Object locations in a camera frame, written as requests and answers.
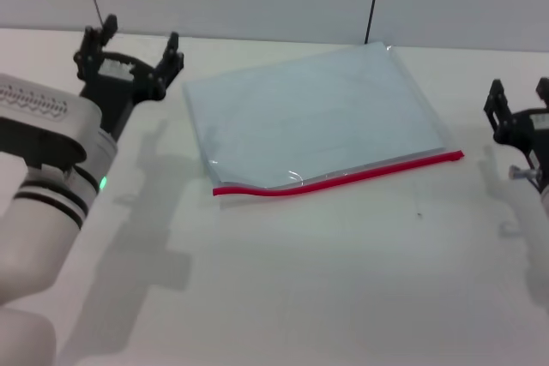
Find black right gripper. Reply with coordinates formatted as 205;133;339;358
483;77;549;171

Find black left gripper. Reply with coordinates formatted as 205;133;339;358
73;14;186;139

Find clear document bag red zip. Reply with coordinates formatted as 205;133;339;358
183;40;466;209

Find silver metal connector plug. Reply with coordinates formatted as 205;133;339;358
508;165;540;182

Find light blue paper sheets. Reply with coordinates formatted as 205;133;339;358
184;42;449;183

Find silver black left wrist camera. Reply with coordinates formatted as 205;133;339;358
0;74;105;171

